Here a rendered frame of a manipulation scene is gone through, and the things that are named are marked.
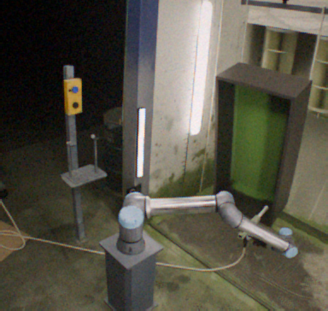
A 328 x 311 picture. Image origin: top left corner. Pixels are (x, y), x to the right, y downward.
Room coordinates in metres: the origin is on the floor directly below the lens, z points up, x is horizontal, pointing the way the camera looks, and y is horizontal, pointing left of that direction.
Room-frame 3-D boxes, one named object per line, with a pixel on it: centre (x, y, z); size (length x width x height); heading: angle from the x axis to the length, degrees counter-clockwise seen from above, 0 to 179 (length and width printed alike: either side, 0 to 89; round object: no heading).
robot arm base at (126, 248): (1.56, 0.16, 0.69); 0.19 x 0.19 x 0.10
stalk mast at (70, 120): (2.26, 0.71, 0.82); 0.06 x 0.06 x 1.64; 45
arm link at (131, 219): (1.57, 0.16, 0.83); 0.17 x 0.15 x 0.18; 0
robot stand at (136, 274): (1.56, 0.16, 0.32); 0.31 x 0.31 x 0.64; 45
